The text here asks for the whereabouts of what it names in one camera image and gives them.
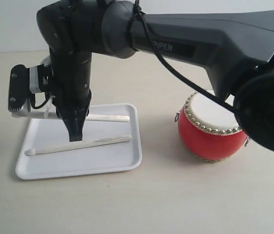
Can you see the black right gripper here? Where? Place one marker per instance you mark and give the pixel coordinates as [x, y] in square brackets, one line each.
[71, 89]

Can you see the white drumstick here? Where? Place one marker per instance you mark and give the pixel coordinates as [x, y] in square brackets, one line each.
[110, 118]
[78, 145]

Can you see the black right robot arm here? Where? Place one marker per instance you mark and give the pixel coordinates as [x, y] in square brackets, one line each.
[235, 49]

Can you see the small red drum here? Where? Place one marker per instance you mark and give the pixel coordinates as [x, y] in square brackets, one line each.
[208, 130]

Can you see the white rectangular plastic tray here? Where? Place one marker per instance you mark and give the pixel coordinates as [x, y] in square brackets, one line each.
[45, 133]

